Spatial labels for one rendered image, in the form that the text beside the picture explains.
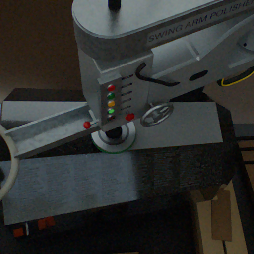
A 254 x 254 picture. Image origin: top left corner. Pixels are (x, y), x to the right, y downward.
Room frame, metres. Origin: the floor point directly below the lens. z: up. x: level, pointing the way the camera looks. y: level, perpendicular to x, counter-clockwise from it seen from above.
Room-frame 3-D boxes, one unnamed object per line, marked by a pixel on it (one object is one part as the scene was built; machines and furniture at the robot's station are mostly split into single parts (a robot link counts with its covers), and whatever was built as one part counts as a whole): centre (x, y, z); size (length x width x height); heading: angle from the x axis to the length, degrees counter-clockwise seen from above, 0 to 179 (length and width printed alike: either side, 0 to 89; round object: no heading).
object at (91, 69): (0.97, 0.00, 1.30); 0.36 x 0.22 x 0.45; 119
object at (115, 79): (0.80, 0.08, 1.35); 0.08 x 0.03 x 0.28; 119
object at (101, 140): (0.94, 0.07, 0.86); 0.21 x 0.21 x 0.01
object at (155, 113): (0.89, -0.09, 1.18); 0.15 x 0.10 x 0.15; 119
